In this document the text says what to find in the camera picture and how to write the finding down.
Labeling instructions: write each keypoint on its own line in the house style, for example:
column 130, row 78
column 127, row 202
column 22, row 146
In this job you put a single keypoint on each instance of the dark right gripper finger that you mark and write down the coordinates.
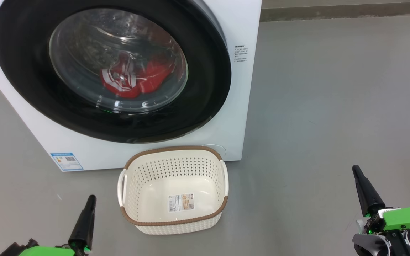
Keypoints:
column 367, row 195

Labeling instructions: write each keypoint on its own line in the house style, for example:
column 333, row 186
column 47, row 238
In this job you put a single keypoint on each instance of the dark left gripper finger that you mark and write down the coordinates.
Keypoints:
column 84, row 227

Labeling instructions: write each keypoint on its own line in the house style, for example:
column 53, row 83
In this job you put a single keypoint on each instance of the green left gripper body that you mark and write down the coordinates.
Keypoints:
column 48, row 251

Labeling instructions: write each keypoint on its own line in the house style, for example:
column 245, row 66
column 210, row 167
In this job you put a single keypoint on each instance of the red and white garment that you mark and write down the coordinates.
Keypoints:
column 151, row 80

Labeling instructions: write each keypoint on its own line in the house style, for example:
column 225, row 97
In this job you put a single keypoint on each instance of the black round glass washer door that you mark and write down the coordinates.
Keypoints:
column 23, row 71

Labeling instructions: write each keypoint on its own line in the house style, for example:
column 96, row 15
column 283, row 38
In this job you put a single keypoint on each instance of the cream basket with brown rim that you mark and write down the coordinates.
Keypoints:
column 176, row 224

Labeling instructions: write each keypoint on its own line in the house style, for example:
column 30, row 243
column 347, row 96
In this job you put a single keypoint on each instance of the white printed product label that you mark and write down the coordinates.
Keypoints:
column 181, row 203

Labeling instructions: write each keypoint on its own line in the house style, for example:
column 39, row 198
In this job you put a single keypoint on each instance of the white front-load washing machine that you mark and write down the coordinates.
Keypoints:
column 190, row 142

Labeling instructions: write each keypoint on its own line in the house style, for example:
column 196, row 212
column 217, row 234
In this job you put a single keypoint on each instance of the steel washer drum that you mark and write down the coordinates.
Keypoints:
column 94, row 39

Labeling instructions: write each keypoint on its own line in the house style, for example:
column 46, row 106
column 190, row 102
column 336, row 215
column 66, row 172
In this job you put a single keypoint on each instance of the blue energy label sticker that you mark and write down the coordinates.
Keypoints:
column 66, row 161

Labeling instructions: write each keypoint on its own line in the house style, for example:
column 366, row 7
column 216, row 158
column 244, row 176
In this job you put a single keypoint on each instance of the round white filter cover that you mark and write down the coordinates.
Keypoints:
column 220, row 149

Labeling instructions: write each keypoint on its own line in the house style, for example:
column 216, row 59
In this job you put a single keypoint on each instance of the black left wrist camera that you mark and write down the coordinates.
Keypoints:
column 16, row 249

